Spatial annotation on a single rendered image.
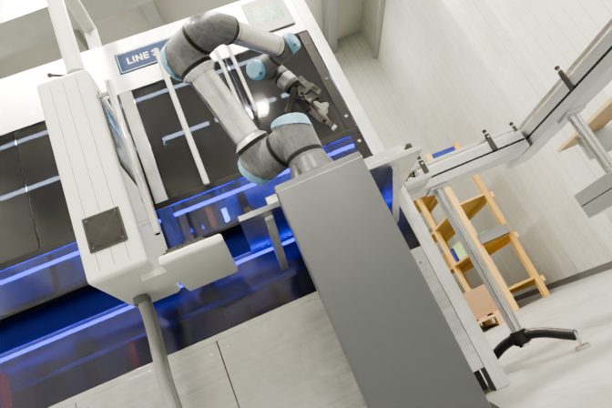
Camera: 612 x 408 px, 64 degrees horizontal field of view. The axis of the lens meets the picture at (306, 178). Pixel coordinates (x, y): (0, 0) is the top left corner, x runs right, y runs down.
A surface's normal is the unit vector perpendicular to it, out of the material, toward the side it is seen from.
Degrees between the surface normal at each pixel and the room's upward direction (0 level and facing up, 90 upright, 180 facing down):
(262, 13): 90
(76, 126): 90
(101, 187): 90
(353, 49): 90
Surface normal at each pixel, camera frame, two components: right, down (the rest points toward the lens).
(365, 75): -0.06, -0.35
